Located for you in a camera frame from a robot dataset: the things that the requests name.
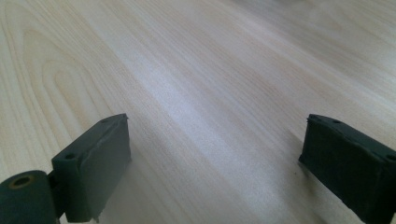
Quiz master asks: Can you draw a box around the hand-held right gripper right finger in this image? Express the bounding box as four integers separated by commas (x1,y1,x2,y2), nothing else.
298,113,396,224

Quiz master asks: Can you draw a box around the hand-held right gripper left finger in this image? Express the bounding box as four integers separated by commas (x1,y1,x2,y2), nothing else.
50,113,133,224

